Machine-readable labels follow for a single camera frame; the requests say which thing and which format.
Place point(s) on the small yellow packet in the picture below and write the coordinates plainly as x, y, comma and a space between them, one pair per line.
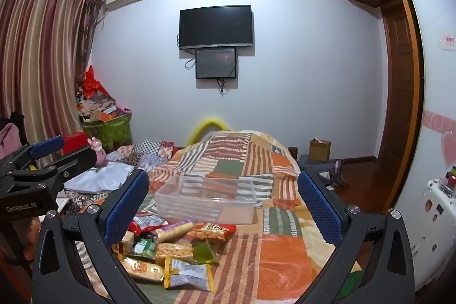
126, 242

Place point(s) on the small black wall monitor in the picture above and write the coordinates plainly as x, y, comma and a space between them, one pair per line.
216, 63

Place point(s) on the green translucent packet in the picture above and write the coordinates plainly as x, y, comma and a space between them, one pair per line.
206, 252

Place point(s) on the pink cloth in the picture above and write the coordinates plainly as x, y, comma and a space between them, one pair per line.
8, 138

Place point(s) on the striped patchwork blanket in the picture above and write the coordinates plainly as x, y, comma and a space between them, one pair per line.
285, 254

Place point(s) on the clear plastic container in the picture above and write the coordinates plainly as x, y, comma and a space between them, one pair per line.
206, 200

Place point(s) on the red orange cracker packet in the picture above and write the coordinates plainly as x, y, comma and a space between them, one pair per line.
213, 231

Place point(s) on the grey stool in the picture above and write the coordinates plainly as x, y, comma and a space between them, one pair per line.
320, 168

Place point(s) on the white mini fridge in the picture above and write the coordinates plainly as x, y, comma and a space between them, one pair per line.
434, 236

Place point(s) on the clear packet brown snacks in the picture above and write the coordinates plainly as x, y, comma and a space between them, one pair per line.
174, 249

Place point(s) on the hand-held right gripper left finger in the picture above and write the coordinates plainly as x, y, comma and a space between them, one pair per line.
124, 206

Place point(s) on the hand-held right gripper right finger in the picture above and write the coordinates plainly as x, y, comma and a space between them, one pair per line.
320, 209

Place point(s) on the red box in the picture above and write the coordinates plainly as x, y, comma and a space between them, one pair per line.
75, 142

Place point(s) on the long cream roll packet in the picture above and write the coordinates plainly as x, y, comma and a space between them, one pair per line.
174, 232

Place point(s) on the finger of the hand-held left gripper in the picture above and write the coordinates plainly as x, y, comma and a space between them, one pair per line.
76, 163
46, 147

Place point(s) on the red white snack packet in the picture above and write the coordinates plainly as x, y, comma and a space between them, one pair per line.
142, 222

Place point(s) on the pink plush toy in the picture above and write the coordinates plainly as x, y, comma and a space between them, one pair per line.
97, 149

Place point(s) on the pile of red bags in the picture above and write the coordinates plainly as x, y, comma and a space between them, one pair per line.
94, 90

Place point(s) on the brown wooden door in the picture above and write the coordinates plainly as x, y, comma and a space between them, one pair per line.
397, 104

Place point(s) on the green white snack packet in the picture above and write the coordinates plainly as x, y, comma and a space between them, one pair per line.
144, 247

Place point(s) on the small cardboard box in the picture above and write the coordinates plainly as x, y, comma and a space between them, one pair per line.
319, 150

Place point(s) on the yellow hoop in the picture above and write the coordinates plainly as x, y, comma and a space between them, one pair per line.
206, 121

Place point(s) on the striped brown curtain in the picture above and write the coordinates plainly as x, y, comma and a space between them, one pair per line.
42, 47

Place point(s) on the white wardrobe door pink hearts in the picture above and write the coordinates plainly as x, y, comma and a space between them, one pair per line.
438, 76

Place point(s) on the green storage box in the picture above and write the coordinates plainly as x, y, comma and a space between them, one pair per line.
114, 133

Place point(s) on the white plastic bag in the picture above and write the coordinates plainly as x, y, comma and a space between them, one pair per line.
99, 177

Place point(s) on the black wall television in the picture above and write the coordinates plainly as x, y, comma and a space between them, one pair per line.
215, 26

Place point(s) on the orange yellow bread packet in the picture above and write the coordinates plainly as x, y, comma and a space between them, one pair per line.
142, 268

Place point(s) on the yellow grey snack packet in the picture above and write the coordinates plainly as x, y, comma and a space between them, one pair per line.
188, 277

